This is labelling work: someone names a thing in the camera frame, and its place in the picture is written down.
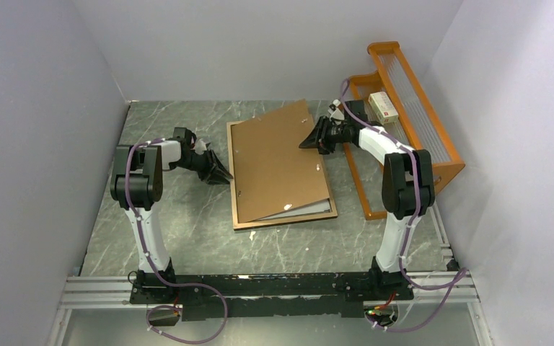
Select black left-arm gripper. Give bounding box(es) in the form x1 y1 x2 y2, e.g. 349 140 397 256
170 149 233 185

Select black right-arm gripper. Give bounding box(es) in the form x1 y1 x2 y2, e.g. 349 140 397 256
298 116 349 156

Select brown frame backing board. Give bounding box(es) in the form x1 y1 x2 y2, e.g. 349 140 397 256
228 99 329 223

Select landscape photo print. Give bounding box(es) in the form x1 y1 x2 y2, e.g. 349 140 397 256
258 199 332 221

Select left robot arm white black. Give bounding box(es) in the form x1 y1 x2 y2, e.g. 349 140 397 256
110 127 233 303

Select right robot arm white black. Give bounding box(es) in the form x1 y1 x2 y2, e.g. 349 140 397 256
299 99 436 299

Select white red medicine box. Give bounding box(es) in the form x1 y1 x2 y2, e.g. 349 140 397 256
368 92 399 125

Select orange wooden shelf rack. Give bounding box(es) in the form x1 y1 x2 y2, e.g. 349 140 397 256
350 41 465 194

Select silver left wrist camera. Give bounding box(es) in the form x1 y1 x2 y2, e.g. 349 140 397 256
193 138 211 155

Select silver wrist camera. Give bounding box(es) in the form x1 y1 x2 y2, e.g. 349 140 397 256
193 138 211 155
328 99 345 121

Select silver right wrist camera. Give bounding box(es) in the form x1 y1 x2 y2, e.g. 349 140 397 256
328 99 345 121

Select light wooden picture frame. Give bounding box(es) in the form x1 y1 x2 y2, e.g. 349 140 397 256
225 119 339 231

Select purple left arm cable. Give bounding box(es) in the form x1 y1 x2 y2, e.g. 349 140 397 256
123 138 229 344

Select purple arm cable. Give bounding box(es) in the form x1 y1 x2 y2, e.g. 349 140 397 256
340 77 468 334
123 138 229 344

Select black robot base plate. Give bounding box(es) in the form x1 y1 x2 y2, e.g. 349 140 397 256
129 269 414 321

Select aluminium rail frame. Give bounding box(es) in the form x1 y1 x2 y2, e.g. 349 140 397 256
48 207 493 345

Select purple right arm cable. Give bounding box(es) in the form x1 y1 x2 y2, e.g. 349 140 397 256
340 77 468 334

